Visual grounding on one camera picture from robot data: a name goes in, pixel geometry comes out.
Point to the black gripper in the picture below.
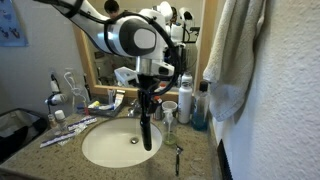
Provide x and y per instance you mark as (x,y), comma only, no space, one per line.
(146,83)

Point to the black bottle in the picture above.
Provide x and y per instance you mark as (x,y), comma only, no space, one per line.
(146,133)

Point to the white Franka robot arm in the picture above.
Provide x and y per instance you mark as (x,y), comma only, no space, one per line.
(133,36)

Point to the blue mouthwash bottle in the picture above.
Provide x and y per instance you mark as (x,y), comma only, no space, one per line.
(200,116)

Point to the small white capped bottle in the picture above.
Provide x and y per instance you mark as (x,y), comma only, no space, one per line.
(61,120)

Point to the small clear bottle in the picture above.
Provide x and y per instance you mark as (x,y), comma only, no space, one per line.
(53,126)

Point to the red capped spray can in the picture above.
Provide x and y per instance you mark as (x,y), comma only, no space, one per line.
(158,110)

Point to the chrome faucet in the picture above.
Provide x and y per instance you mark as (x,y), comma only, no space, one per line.
(134,109)

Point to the white mug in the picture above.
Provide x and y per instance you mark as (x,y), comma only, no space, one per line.
(170,106)

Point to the white toothpaste tube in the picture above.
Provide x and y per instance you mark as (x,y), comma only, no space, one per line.
(119,98)

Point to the white spray can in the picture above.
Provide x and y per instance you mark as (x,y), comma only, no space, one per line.
(185,105)

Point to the clear pump soap dispenser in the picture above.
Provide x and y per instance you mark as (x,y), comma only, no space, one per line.
(170,135)

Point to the black toiletry tray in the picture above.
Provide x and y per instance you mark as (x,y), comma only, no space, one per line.
(106,111)

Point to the yellow capped tube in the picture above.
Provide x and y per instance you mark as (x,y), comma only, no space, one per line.
(94,104)

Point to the white oval sink basin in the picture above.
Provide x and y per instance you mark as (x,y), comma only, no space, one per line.
(113,146)

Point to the blue white blister strip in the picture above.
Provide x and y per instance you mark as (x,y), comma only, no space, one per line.
(82,122)
(61,137)

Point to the black razor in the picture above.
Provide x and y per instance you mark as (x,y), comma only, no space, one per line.
(178,163)

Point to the wood framed mirror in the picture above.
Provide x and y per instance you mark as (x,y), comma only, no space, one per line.
(206,40)

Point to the white hanging towel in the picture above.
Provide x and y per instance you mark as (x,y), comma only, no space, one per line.
(233,56)

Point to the black bin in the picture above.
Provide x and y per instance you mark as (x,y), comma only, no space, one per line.
(20,133)

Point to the blue wall poster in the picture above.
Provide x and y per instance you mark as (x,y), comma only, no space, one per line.
(11,26)

